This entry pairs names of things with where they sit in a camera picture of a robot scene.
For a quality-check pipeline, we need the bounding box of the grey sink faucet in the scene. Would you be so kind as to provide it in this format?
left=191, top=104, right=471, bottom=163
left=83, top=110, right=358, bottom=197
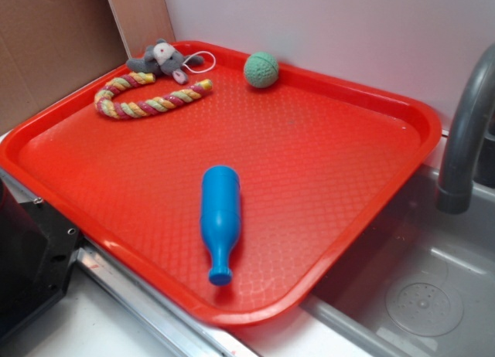
left=435, top=45, right=494, bottom=214

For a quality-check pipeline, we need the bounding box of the multicoloured twisted rope toy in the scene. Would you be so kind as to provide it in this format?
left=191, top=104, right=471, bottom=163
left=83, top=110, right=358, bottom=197
left=94, top=72, right=213, bottom=120

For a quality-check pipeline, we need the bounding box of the grey plush mouse toy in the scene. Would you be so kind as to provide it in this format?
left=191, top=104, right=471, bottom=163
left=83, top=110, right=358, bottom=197
left=126, top=39, right=217, bottom=85

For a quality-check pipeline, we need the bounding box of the grey plastic sink basin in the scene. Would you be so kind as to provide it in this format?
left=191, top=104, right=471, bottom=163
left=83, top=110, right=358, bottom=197
left=302, top=167, right=494, bottom=356

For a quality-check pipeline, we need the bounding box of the green textured ball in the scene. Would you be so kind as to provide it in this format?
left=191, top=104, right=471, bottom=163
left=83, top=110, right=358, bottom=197
left=244, top=52, right=279, bottom=89

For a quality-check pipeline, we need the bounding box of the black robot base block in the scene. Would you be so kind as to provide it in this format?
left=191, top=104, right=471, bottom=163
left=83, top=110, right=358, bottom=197
left=1, top=182, right=81, bottom=342

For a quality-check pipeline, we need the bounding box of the brown cardboard panel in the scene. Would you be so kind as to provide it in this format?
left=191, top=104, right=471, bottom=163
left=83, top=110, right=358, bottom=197
left=1, top=0, right=175, bottom=133

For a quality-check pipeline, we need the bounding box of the silver metal counter rail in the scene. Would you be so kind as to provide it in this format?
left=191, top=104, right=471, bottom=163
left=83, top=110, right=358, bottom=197
left=1, top=171, right=254, bottom=356

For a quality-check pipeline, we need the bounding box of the blue plastic bottle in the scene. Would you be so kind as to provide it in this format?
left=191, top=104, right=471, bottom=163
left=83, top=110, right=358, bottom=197
left=200, top=165, right=241, bottom=287

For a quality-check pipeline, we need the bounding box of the red plastic tray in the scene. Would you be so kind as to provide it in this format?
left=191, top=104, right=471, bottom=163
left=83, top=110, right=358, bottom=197
left=1, top=41, right=441, bottom=327

